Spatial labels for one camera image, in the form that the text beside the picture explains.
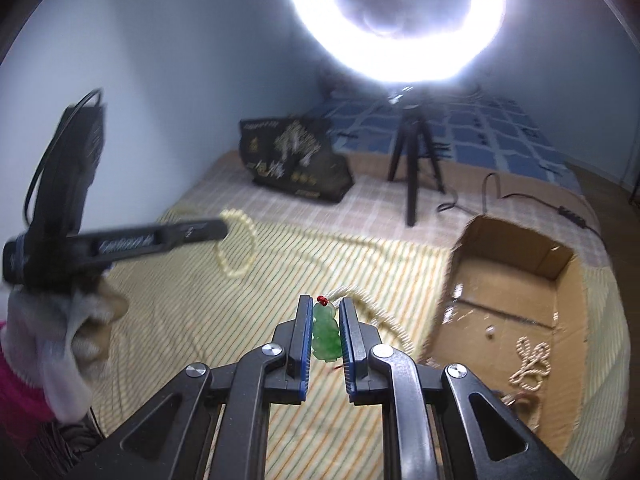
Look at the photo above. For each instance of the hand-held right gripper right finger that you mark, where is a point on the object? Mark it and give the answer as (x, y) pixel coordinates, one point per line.
(347, 350)

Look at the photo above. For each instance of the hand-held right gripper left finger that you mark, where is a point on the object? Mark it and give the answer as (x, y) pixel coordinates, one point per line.
(305, 350)

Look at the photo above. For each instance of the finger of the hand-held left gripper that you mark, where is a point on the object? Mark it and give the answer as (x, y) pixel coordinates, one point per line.
(165, 240)

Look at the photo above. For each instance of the cardboard box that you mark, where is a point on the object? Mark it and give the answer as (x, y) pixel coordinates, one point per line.
(510, 260)

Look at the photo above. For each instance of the person's left forearm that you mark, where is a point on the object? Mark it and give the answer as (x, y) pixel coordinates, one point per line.
(20, 390)

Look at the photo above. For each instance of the person's left hand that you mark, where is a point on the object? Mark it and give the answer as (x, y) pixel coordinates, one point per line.
(55, 325)

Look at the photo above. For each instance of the yellow striped blanket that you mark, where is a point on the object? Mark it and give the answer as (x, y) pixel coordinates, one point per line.
(200, 335)

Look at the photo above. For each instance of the beige checked blanket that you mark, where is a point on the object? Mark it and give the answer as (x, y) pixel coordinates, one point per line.
(375, 220)

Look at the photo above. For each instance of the black printed bag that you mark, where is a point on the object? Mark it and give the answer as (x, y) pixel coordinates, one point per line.
(290, 160)

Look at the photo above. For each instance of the black tripod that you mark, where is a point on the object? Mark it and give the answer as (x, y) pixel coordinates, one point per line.
(412, 160)

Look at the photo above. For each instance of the dark striped cloth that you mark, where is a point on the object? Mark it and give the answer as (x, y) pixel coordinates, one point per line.
(65, 440)

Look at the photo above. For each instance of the blue patterned bed sheet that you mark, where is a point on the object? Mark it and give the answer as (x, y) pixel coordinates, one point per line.
(500, 135)

